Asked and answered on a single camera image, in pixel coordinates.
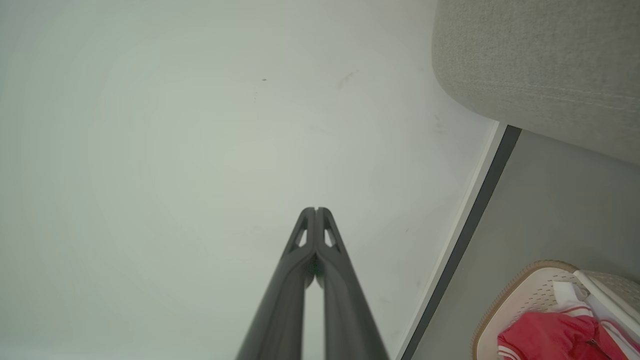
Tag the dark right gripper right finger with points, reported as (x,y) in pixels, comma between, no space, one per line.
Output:
(350,320)

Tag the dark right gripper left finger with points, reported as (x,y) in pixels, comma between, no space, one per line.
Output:
(280,310)

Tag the white perforated laundry basket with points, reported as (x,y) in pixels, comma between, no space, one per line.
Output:
(530,295)

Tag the white and black baseboard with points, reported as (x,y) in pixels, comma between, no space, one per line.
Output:
(477,220)

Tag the red and white jacket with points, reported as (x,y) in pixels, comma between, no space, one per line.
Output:
(550,335)

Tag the grey fabric sofa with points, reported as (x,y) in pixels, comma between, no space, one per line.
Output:
(540,60)

